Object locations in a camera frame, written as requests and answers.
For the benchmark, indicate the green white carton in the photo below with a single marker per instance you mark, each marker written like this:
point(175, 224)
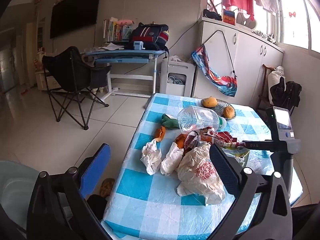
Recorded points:
point(240, 155)

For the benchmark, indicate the black television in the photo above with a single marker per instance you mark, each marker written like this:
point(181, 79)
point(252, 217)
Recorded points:
point(75, 12)

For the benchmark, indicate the red bow sticker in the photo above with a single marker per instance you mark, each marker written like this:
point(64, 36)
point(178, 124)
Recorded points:
point(292, 14)

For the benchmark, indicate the white low cabinet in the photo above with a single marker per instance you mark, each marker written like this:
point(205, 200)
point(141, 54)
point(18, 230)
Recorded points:
point(47, 80)

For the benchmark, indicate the black folding chair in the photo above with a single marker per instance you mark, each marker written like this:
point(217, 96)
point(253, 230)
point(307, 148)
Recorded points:
point(67, 67)

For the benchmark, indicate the yellow mango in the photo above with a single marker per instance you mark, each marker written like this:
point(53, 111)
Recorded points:
point(209, 102)

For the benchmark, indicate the white papers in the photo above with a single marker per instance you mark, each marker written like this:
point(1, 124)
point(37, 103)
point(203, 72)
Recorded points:
point(111, 46)

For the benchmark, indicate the black cloth bag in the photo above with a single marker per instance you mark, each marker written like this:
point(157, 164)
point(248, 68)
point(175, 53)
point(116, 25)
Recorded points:
point(290, 92)

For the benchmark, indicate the clear plastic bottle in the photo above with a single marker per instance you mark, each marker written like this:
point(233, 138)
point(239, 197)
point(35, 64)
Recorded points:
point(197, 120)

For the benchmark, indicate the person's dark clothing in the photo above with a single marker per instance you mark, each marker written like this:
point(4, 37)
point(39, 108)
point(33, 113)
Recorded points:
point(306, 222)

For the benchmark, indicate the brown slipper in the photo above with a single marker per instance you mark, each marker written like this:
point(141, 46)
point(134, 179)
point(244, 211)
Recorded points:
point(107, 186)

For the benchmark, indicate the white sack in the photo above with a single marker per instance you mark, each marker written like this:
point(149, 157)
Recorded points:
point(275, 76)

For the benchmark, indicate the white cloth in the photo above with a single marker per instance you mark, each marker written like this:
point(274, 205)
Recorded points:
point(177, 58)

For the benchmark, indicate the blue checked tablecloth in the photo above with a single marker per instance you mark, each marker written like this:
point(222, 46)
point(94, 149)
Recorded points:
point(150, 205)

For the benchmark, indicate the dark striped backpack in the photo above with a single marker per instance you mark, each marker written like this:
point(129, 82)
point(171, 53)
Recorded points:
point(150, 36)

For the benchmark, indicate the wooden chair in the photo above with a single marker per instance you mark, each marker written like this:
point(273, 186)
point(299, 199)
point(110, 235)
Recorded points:
point(264, 80)

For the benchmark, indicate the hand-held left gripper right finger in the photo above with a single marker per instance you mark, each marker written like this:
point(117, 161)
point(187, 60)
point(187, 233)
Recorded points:
point(225, 167)

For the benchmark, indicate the small orange painting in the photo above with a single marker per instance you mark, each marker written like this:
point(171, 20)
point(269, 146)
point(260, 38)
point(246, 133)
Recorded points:
point(228, 17)

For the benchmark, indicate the large orange bread piece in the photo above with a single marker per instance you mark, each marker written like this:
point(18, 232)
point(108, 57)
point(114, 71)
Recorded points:
point(180, 140)

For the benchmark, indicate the large white bag red print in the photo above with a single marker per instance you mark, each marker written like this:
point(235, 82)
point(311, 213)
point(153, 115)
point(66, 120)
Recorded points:
point(197, 170)

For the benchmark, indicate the red white snack wrapper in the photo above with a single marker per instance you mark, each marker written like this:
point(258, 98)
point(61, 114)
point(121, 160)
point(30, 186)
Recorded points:
point(225, 137)

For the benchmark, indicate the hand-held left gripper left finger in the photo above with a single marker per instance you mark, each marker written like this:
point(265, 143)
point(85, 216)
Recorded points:
point(96, 170)

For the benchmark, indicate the glass bowl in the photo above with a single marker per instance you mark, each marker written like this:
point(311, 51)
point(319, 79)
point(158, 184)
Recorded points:
point(218, 108)

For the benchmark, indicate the row of books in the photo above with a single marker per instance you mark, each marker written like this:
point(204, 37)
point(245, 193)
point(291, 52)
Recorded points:
point(111, 30)

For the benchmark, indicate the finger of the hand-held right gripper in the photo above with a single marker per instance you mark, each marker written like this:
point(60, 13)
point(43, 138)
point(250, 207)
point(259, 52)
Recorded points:
point(257, 145)

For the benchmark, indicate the round brown bun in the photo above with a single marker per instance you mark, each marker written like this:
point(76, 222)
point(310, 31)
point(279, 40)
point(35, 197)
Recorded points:
point(228, 112)

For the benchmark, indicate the red striped wrapper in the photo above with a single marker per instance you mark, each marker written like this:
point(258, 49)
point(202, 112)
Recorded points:
point(191, 141)

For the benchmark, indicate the small orange bread piece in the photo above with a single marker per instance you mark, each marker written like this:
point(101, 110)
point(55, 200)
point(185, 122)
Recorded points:
point(161, 133)

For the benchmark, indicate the pale blue stool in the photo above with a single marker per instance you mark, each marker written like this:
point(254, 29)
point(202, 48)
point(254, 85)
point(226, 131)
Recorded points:
point(15, 187)

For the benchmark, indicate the blue study desk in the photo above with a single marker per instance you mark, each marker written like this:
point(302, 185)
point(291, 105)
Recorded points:
point(125, 55)

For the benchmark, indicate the light blue desk device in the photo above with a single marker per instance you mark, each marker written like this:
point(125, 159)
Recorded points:
point(137, 45)

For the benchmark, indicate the green plush toy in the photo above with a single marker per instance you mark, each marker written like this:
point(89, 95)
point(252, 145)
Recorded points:
point(171, 122)

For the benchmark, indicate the pink plush toy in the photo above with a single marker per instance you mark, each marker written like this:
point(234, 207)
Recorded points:
point(125, 22)

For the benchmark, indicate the colourful printed cloth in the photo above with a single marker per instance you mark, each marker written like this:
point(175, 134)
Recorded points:
point(215, 77)

